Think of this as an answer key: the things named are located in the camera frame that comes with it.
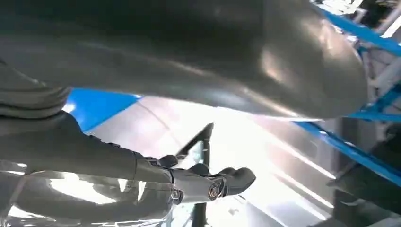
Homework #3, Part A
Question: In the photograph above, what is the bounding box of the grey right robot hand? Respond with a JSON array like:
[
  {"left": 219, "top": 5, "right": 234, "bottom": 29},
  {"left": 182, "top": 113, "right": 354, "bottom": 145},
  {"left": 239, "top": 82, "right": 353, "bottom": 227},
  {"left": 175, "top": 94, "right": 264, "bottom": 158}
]
[{"left": 0, "top": 0, "right": 369, "bottom": 227}]

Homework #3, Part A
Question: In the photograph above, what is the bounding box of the black metal stand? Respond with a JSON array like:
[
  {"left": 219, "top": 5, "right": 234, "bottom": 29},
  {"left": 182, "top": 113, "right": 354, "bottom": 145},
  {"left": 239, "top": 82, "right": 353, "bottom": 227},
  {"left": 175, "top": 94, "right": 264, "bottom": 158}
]
[{"left": 176, "top": 122, "right": 215, "bottom": 227}]

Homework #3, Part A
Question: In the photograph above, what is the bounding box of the blue flat panel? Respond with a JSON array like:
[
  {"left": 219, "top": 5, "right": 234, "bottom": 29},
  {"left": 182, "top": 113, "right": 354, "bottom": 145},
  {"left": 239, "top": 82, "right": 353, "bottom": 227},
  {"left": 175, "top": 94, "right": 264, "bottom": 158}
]
[{"left": 62, "top": 88, "right": 142, "bottom": 133}]

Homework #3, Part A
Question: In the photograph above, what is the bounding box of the ribbed grey right arm sleeve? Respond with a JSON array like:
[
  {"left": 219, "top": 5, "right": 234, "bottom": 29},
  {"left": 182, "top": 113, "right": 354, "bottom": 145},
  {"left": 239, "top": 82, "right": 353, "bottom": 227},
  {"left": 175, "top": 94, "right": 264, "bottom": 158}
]
[{"left": 0, "top": 59, "right": 71, "bottom": 120}]

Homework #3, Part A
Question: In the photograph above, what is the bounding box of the blue metal frame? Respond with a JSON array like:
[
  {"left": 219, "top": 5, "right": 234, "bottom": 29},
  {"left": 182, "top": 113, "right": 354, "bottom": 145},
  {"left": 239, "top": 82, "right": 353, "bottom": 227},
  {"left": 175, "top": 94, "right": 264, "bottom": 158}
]
[{"left": 294, "top": 5, "right": 401, "bottom": 186}]

